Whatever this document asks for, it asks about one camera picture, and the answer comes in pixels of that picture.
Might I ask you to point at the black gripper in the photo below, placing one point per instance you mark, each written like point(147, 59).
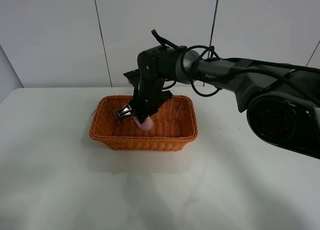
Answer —
point(147, 101)

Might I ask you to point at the pink peach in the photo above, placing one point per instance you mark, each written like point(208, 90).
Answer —
point(146, 126)

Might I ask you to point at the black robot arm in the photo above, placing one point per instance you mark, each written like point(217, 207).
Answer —
point(281, 101)

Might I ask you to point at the orange wicker basket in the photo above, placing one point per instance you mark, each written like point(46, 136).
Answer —
point(174, 125)

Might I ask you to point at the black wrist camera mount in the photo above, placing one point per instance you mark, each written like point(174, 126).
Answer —
point(133, 78)

